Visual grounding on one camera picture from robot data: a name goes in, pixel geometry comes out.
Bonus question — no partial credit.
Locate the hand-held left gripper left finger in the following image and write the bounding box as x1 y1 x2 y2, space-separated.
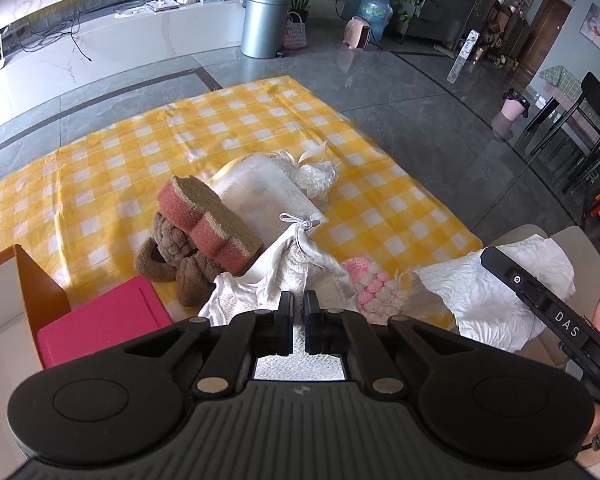
126 291 297 397

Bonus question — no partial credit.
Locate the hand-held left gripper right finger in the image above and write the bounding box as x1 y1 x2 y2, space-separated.
302 290 475 397

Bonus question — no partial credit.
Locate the white satin drawstring bag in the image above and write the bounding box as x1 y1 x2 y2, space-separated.
198 212 354 332

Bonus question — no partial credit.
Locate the pink and white knitted item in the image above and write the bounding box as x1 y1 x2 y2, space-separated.
341 256 410 325

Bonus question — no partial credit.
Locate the brown and pink sponge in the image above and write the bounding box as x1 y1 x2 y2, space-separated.
156 175 265 277

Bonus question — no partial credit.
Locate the white woven pouch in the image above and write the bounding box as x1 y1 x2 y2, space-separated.
209 153 331 242

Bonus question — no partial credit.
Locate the magenta box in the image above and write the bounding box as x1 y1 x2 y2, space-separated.
36 276 175 369

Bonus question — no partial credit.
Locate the white crinkled cloth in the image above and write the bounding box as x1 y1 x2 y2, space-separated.
412 235 577 354

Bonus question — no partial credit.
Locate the brown plush slipper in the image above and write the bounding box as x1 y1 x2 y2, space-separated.
133 211 202 282
175 249 222 309

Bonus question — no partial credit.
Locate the crumpled clear plastic bag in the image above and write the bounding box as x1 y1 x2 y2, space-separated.
280 152 340 204

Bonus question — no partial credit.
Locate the white satin ribbon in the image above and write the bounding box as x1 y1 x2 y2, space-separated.
299 143 329 164

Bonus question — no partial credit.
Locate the pink bucket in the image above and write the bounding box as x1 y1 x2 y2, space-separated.
491 88 531 141

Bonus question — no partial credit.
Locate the black chair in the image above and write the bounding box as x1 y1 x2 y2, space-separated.
522 72 600 197

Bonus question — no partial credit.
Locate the table with green checkered cloth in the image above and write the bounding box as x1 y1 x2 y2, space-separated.
537 64 600 127

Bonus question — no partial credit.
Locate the yellow checkered cloth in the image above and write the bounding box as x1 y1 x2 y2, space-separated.
0 76 484 335

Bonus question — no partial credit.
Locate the tall white box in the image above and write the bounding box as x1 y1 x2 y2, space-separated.
447 30 481 84

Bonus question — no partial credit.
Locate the brown door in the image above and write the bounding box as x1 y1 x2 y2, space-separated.
522 0 571 79

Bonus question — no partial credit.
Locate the woven basket bag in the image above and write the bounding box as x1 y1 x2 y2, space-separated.
282 11 309 51

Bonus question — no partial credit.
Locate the pink space heater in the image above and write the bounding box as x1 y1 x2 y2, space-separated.
345 16 374 51

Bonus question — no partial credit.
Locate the silver trash can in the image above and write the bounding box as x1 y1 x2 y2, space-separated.
240 0 292 59

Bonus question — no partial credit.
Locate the white tv cabinet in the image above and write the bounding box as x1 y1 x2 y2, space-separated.
0 0 262 112

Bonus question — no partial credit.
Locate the blue water jug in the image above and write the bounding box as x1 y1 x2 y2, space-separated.
358 0 395 24

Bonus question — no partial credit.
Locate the grey drawer cabinet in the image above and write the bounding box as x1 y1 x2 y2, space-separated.
405 0 482 44

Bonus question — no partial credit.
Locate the framed wall picture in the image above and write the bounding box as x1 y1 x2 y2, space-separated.
579 2 600 53

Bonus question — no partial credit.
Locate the black cable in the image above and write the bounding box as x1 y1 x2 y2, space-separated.
9 14 94 64

